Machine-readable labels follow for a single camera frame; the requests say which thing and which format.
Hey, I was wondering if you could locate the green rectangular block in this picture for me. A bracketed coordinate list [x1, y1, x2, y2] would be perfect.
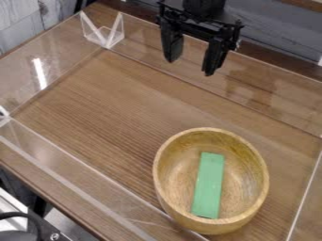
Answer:
[192, 153, 226, 219]

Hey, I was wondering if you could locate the black metal table clamp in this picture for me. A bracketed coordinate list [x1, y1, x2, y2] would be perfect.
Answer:
[27, 210, 93, 241]

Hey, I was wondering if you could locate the brown wooden bowl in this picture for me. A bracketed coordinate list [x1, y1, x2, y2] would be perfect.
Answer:
[153, 127, 269, 235]

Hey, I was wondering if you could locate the clear acrylic table barrier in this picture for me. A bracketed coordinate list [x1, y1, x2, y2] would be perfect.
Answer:
[0, 4, 322, 241]

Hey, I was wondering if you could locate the black cable bottom left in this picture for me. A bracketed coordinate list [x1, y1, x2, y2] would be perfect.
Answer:
[0, 211, 43, 241]

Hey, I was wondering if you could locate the clear acrylic corner bracket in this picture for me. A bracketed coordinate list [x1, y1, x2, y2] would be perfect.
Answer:
[79, 11, 125, 49]

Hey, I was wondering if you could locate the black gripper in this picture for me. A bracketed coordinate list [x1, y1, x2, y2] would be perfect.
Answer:
[158, 0, 245, 76]

